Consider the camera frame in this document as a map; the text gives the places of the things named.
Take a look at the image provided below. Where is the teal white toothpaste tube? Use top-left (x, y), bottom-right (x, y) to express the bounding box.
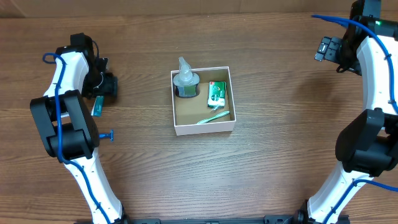
top-left (91, 96), bottom-right (104, 117)

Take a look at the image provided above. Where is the blue disposable razor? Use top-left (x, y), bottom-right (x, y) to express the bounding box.
top-left (99, 129), bottom-right (114, 142)

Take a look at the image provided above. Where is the green soap bar pack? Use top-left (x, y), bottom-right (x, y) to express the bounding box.
top-left (207, 81), bottom-right (226, 111)

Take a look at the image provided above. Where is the green white toothbrush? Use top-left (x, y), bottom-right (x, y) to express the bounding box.
top-left (197, 111), bottom-right (230, 124)

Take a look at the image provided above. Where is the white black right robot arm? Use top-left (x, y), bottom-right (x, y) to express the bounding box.
top-left (288, 0), bottom-right (397, 224)

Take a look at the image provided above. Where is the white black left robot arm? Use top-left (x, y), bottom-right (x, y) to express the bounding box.
top-left (30, 33), bottom-right (130, 223)

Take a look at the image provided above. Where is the pink open cardboard box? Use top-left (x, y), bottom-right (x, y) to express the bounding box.
top-left (171, 67), bottom-right (236, 136)

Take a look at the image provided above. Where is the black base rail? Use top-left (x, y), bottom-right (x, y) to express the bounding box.
top-left (124, 213), bottom-right (351, 224)

